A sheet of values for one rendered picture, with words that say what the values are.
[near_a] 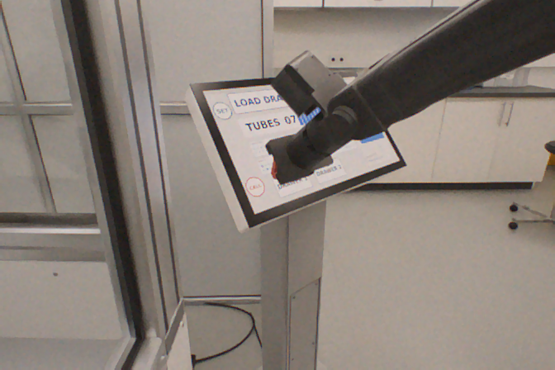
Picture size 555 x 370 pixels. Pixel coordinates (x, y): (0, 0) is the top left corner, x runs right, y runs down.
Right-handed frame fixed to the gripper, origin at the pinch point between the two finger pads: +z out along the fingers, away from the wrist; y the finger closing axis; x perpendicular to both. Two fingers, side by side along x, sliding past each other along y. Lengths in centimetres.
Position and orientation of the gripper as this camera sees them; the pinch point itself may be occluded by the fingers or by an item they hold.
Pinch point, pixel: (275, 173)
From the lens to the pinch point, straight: 57.2
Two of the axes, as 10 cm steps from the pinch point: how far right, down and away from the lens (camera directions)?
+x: 4.1, 8.9, -1.9
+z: -4.6, 3.8, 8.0
